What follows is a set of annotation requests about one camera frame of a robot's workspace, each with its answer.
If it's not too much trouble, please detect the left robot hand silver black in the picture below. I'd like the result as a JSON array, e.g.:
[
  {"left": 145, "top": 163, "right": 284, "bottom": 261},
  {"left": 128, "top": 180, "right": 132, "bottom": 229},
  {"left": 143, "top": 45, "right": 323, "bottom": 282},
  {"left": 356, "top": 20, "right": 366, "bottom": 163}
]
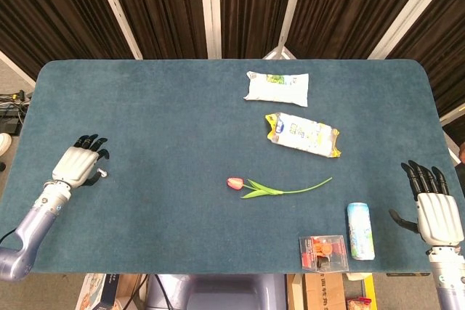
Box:
[{"left": 52, "top": 134, "right": 111, "bottom": 189}]

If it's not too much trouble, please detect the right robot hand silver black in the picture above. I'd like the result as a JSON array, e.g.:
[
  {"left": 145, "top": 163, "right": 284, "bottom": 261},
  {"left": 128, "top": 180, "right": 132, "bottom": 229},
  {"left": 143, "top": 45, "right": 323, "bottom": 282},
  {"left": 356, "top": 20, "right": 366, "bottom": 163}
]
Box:
[{"left": 388, "top": 160, "right": 465, "bottom": 248}]

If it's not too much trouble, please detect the lavender robot base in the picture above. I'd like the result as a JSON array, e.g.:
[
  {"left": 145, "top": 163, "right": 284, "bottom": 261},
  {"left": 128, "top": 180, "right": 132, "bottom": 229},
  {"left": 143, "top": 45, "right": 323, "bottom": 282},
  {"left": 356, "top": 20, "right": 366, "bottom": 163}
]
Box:
[{"left": 147, "top": 273, "right": 288, "bottom": 310}]

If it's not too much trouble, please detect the light blue drink can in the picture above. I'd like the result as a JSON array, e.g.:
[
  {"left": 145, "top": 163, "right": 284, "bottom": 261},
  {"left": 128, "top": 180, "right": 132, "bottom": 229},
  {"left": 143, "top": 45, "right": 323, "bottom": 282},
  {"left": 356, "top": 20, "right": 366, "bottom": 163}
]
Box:
[{"left": 346, "top": 202, "right": 376, "bottom": 261}]

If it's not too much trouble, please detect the red snack packet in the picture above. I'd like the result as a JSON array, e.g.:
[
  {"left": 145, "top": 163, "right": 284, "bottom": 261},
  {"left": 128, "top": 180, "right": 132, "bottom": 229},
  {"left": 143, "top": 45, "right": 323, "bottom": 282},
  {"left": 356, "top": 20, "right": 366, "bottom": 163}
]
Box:
[{"left": 347, "top": 295, "right": 373, "bottom": 310}]

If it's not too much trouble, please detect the clear box with orange parts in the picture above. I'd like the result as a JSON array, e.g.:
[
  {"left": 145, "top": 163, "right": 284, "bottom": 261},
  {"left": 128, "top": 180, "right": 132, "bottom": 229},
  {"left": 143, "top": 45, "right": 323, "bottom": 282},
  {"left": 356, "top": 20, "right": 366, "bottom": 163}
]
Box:
[{"left": 299, "top": 234, "right": 350, "bottom": 274}]

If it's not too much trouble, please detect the blue felt table cover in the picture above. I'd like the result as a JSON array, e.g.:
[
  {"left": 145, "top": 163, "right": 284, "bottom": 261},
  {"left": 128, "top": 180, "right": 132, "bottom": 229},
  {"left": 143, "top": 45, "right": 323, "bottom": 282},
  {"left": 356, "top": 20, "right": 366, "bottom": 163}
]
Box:
[{"left": 0, "top": 58, "right": 465, "bottom": 275}]

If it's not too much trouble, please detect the printed white blue carton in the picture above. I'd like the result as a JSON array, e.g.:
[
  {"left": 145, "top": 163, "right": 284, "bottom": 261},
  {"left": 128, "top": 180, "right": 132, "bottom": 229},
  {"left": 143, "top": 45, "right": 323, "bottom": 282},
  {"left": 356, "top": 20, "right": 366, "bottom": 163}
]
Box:
[{"left": 75, "top": 272, "right": 121, "bottom": 310}]

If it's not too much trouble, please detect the brown cardboard box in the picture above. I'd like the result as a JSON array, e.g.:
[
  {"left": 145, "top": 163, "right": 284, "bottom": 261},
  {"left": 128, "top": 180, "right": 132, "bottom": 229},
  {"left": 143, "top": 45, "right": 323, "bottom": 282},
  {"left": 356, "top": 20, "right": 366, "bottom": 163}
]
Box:
[{"left": 286, "top": 273, "right": 347, "bottom": 310}]

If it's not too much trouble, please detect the dark brown curtain panel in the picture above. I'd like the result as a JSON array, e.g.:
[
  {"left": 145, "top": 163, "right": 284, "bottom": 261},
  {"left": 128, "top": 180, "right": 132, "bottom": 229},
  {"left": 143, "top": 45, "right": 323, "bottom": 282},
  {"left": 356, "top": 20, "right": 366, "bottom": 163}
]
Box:
[
  {"left": 219, "top": 0, "right": 299, "bottom": 60},
  {"left": 0, "top": 0, "right": 135, "bottom": 81},
  {"left": 387, "top": 0, "right": 465, "bottom": 140},
  {"left": 103, "top": 0, "right": 210, "bottom": 60},
  {"left": 286, "top": 0, "right": 437, "bottom": 60}
]

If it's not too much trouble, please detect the yellow white snack packet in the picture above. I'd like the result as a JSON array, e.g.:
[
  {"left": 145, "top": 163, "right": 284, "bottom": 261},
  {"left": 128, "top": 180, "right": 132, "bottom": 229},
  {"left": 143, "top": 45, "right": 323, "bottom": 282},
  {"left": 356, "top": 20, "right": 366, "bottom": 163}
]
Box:
[{"left": 264, "top": 112, "right": 343, "bottom": 159}]

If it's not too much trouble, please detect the artificial pink tulip flower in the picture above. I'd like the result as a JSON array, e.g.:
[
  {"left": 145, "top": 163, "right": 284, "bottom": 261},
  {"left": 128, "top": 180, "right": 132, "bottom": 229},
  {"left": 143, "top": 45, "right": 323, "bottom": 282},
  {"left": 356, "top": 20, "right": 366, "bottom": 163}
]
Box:
[{"left": 226, "top": 176, "right": 333, "bottom": 200}]

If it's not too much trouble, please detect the white snack pouch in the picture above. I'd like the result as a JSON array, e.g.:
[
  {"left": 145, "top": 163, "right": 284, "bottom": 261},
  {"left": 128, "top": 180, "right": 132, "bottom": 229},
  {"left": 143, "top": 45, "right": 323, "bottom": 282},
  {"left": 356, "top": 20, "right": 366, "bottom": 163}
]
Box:
[{"left": 243, "top": 70, "right": 310, "bottom": 107}]

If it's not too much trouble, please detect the black power adapter with cables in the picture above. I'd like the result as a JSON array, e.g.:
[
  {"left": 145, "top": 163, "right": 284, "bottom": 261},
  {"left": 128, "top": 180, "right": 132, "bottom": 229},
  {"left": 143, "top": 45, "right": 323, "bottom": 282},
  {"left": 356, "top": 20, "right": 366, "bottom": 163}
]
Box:
[{"left": 0, "top": 90, "right": 33, "bottom": 135}]

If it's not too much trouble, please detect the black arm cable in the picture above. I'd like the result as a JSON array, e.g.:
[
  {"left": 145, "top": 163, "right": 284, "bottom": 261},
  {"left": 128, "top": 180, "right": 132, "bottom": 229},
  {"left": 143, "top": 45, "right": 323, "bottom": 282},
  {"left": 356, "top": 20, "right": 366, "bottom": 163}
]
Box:
[{"left": 0, "top": 228, "right": 19, "bottom": 245}]

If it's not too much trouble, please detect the white frame post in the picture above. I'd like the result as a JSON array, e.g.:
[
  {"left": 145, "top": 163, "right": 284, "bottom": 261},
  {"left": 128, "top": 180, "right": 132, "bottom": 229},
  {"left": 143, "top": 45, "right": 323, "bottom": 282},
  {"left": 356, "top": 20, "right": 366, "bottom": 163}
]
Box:
[
  {"left": 263, "top": 0, "right": 309, "bottom": 60},
  {"left": 89, "top": 0, "right": 143, "bottom": 60},
  {"left": 198, "top": 0, "right": 222, "bottom": 60},
  {"left": 367, "top": 0, "right": 457, "bottom": 60},
  {"left": 0, "top": 50, "right": 36, "bottom": 89},
  {"left": 439, "top": 105, "right": 465, "bottom": 166}
]

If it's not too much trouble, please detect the black cable under table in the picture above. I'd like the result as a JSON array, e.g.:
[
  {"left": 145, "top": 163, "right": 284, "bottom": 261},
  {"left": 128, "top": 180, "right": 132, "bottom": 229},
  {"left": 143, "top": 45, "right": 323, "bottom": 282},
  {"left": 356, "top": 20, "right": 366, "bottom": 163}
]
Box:
[{"left": 154, "top": 274, "right": 172, "bottom": 310}]

